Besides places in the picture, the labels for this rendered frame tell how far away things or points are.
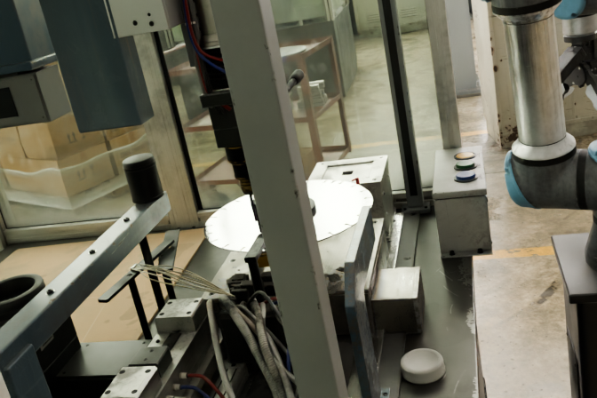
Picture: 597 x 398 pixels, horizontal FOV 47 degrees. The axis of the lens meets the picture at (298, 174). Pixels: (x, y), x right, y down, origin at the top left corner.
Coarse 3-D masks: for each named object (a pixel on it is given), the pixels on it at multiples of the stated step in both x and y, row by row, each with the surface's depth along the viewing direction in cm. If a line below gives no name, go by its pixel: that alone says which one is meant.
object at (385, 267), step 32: (224, 96) 102; (224, 128) 106; (416, 224) 161; (352, 256) 97; (384, 256) 139; (224, 288) 128; (352, 288) 94; (384, 288) 123; (416, 288) 120; (224, 320) 112; (352, 320) 94; (384, 320) 120; (416, 320) 119; (352, 352) 117; (384, 352) 115; (256, 384) 114; (352, 384) 108; (384, 384) 107
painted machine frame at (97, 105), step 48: (0, 0) 107; (48, 0) 99; (96, 0) 97; (0, 48) 110; (48, 48) 114; (96, 48) 100; (0, 96) 112; (48, 96) 113; (96, 96) 103; (144, 96) 104; (144, 192) 121; (96, 240) 109; (144, 240) 122; (48, 288) 95; (0, 336) 84; (48, 336) 89
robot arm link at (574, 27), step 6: (576, 18) 160; (582, 18) 153; (588, 18) 153; (594, 18) 154; (564, 24) 157; (570, 24) 155; (576, 24) 154; (582, 24) 154; (588, 24) 154; (594, 24) 154; (564, 30) 157; (570, 30) 155; (576, 30) 155; (582, 30) 154; (588, 30) 154; (594, 30) 155; (570, 36) 157; (576, 36) 156
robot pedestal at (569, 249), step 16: (560, 240) 142; (576, 240) 141; (560, 256) 136; (576, 256) 135; (560, 272) 133; (576, 272) 129; (592, 272) 128; (576, 288) 124; (592, 288) 123; (576, 304) 126; (592, 304) 124; (576, 320) 128; (592, 320) 125; (576, 336) 131; (592, 336) 126; (576, 352) 134; (592, 352) 127; (576, 368) 134; (592, 368) 128; (576, 384) 138; (592, 384) 129
